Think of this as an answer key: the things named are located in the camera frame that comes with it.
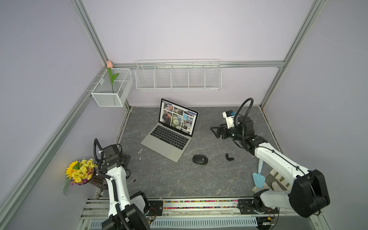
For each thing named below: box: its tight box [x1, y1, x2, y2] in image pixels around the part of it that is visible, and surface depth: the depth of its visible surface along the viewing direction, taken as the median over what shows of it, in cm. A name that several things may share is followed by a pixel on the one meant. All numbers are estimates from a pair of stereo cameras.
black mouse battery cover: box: [225, 153, 235, 161], surface depth 93 cm
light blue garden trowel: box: [252, 159, 266, 189], surface depth 84 cm
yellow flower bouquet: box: [63, 159, 99, 197], surface depth 63 cm
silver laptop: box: [140, 98, 199, 163], surface depth 101 cm
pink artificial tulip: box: [106, 60, 120, 94], surface depth 92 cm
